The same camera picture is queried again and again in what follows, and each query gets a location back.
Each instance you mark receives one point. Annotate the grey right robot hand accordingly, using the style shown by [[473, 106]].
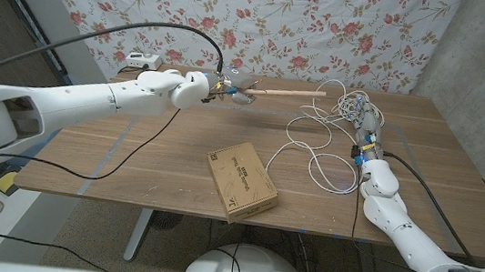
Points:
[[366, 132]]

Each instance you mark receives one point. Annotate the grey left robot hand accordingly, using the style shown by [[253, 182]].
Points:
[[237, 82]]

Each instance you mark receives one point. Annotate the wooden slat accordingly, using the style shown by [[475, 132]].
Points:
[[288, 93]]

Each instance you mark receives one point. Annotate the brown cardboard box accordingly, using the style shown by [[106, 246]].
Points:
[[242, 182]]

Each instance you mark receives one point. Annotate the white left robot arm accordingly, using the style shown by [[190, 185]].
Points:
[[68, 98]]

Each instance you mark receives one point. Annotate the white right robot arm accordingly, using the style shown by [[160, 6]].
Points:
[[417, 247]]

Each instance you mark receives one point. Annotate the floral backdrop cloth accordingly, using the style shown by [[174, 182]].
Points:
[[283, 21]]

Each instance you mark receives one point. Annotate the dark round floor fan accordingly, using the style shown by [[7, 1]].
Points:
[[166, 221]]

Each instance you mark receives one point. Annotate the blue padded stool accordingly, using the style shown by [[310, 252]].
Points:
[[47, 143]]

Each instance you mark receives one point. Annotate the yellow black foot pedal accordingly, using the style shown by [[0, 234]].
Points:
[[6, 181]]

